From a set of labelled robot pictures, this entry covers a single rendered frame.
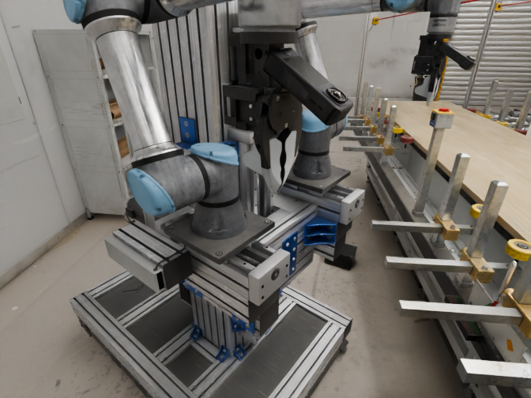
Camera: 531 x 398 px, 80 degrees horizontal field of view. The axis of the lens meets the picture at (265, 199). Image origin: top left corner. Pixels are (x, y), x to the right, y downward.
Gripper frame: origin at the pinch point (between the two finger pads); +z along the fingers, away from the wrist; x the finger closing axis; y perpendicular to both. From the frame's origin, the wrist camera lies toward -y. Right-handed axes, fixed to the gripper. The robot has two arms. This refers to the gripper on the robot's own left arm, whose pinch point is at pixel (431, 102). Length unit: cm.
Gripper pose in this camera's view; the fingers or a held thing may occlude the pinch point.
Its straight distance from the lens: 122.7
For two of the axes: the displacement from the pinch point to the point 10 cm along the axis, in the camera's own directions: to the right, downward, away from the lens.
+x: -6.2, 3.6, -7.0
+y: -7.8, -2.9, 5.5
